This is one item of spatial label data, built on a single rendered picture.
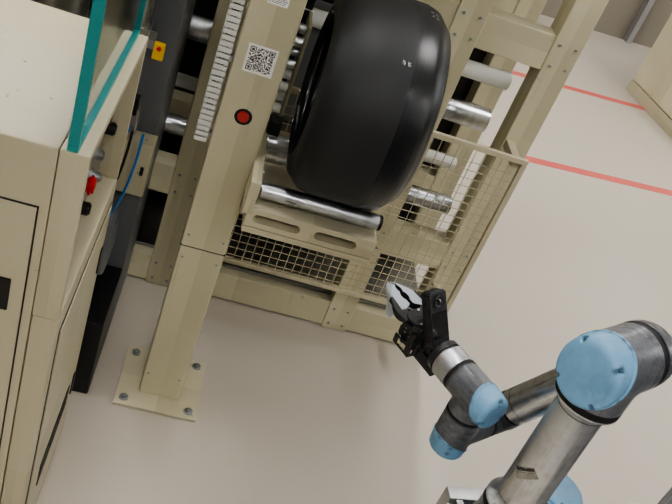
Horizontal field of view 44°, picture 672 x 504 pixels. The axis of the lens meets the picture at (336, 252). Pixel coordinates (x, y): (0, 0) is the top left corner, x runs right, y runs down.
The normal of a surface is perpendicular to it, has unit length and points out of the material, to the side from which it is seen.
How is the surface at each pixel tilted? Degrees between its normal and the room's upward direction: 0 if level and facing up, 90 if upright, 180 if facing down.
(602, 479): 0
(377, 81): 57
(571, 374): 83
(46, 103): 0
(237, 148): 90
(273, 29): 90
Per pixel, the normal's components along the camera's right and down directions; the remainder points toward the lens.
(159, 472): 0.33, -0.77
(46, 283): 0.01, 0.58
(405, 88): 0.19, 0.04
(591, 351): -0.73, 0.02
